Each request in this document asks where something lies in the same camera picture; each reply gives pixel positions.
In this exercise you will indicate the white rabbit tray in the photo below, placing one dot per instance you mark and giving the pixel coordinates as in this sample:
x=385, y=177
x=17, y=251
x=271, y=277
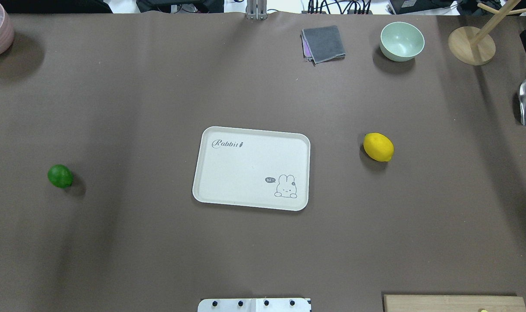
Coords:
x=253, y=168

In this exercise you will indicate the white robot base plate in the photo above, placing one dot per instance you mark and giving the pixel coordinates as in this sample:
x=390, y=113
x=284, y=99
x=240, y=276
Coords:
x=255, y=305

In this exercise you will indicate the green lime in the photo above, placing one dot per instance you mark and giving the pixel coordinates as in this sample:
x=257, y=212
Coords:
x=60, y=176

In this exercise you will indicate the grey folded cloth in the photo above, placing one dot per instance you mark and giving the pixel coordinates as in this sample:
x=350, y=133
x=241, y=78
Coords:
x=322, y=44

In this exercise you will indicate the wooden cutting board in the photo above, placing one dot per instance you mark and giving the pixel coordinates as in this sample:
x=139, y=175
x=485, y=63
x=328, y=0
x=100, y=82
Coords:
x=427, y=303

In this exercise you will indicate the aluminium frame post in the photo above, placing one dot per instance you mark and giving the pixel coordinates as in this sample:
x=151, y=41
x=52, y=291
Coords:
x=256, y=9

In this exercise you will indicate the mint green bowl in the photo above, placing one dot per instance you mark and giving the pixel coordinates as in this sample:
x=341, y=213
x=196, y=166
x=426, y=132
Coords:
x=401, y=41

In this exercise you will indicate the wooden mug tree stand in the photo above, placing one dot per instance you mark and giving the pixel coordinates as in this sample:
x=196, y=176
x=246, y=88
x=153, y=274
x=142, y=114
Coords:
x=475, y=46

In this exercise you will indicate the yellow lemon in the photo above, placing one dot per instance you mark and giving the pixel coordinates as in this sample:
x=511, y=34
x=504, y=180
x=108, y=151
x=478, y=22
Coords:
x=378, y=147

